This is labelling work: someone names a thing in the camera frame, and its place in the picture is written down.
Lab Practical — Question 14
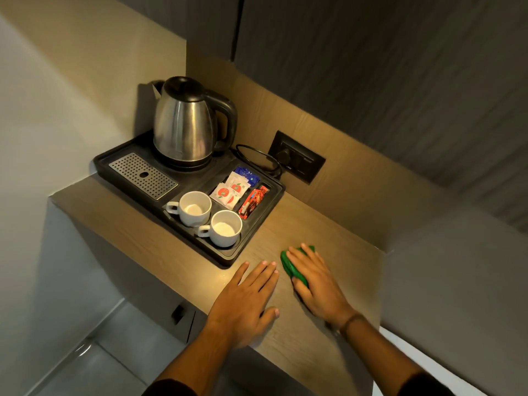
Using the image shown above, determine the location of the black left sleeve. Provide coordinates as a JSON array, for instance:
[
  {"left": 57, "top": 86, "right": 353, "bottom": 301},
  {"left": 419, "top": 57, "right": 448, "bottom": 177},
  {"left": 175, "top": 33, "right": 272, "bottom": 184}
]
[{"left": 142, "top": 378, "right": 199, "bottom": 396}]

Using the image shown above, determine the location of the red sachets bundle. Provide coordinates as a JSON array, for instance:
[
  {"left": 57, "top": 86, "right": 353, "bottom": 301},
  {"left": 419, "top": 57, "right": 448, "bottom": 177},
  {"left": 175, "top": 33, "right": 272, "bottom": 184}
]
[{"left": 238, "top": 184, "right": 270, "bottom": 220}]

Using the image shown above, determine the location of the black wall socket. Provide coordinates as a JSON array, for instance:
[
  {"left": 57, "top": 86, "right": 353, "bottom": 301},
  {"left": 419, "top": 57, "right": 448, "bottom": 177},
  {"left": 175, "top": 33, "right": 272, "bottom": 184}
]
[{"left": 268, "top": 130, "right": 327, "bottom": 185}]

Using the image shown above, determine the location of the person's left hand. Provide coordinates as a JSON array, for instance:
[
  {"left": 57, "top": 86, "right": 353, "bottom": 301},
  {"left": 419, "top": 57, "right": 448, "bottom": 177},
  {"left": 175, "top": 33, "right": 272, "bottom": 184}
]
[{"left": 206, "top": 261, "right": 281, "bottom": 349}]

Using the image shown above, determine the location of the narrow grey upper cabinet door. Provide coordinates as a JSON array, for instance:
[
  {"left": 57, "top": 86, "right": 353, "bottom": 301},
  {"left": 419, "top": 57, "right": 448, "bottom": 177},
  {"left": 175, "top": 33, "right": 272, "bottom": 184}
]
[{"left": 111, "top": 0, "right": 244, "bottom": 62}]

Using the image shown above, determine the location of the white ceramic cup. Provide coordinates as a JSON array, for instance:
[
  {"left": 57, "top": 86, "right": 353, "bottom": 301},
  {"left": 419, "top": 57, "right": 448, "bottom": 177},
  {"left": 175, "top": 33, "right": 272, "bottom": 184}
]
[
  {"left": 197, "top": 210, "right": 243, "bottom": 249},
  {"left": 166, "top": 191, "right": 213, "bottom": 228}
]

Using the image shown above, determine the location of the person's right hand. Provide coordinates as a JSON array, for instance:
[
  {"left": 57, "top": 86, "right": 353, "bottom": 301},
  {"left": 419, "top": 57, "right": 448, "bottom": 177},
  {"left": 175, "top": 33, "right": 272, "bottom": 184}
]
[{"left": 285, "top": 243, "right": 358, "bottom": 329}]

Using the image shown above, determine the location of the thin wrist thread bracelet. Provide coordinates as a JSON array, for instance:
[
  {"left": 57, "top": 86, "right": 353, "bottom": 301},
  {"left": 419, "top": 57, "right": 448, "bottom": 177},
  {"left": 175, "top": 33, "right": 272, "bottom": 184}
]
[{"left": 332, "top": 312, "right": 366, "bottom": 339}]

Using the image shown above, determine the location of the black right sleeve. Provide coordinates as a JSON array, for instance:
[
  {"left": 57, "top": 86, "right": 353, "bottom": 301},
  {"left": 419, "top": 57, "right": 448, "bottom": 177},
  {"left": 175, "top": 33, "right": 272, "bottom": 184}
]
[{"left": 398, "top": 371, "right": 454, "bottom": 396}]

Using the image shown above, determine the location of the person's right forearm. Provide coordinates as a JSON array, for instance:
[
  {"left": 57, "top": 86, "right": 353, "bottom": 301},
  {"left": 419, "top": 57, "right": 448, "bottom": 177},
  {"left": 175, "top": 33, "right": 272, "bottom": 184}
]
[{"left": 338, "top": 313, "right": 424, "bottom": 396}]

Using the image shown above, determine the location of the black hospitality tray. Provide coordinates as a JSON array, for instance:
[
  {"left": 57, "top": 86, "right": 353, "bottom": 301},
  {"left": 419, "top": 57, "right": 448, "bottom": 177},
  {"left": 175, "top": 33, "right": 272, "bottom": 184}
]
[{"left": 92, "top": 129, "right": 286, "bottom": 268}]

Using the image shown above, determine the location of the black kettle cable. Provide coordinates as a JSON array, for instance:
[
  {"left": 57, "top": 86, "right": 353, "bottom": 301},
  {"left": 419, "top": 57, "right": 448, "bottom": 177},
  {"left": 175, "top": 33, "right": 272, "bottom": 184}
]
[{"left": 235, "top": 144, "right": 285, "bottom": 180}]

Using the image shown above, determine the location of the grey lower cabinet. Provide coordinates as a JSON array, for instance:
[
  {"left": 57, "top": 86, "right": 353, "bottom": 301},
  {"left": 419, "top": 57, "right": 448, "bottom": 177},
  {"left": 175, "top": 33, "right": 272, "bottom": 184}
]
[{"left": 53, "top": 200, "right": 314, "bottom": 396}]

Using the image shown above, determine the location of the white sachet with red print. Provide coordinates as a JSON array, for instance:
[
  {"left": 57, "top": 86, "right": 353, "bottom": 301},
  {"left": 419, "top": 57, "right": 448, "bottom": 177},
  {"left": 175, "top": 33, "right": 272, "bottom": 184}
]
[
  {"left": 225, "top": 172, "right": 250, "bottom": 196},
  {"left": 209, "top": 183, "right": 241, "bottom": 210}
]

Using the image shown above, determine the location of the stainless steel electric kettle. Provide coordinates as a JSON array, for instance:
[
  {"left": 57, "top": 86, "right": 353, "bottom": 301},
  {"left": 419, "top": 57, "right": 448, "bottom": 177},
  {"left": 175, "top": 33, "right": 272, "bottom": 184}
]
[{"left": 151, "top": 76, "right": 239, "bottom": 169}]

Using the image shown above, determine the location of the black sleeve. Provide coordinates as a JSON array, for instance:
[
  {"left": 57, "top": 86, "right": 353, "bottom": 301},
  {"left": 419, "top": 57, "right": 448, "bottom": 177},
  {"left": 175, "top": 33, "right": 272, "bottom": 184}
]
[
  {"left": 142, "top": 378, "right": 199, "bottom": 396},
  {"left": 398, "top": 371, "right": 454, "bottom": 396}
]

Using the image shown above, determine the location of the person's left forearm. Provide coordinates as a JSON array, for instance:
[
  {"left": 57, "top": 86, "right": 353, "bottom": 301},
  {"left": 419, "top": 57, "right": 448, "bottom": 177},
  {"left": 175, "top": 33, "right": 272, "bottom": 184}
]
[{"left": 155, "top": 321, "right": 248, "bottom": 392}]

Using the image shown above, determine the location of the perforated metal drip grate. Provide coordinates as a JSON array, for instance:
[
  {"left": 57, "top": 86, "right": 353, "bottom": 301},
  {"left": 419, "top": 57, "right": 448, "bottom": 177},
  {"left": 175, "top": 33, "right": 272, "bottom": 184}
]
[{"left": 108, "top": 152, "right": 179, "bottom": 201}]

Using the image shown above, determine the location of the blue sachet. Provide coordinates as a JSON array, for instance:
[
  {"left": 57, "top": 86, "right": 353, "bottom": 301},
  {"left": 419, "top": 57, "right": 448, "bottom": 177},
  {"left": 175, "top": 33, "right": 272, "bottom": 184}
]
[{"left": 233, "top": 167, "right": 261, "bottom": 187}]

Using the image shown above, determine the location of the wooden countertop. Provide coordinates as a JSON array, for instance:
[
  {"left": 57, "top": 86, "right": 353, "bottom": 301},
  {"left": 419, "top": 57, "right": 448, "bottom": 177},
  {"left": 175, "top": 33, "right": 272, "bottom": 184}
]
[{"left": 49, "top": 175, "right": 387, "bottom": 396}]

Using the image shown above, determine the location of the wide grey upper cabinet door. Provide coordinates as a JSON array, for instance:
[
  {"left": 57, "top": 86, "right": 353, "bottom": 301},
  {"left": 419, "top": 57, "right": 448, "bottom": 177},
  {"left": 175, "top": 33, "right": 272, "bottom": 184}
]
[{"left": 233, "top": 0, "right": 528, "bottom": 234}]

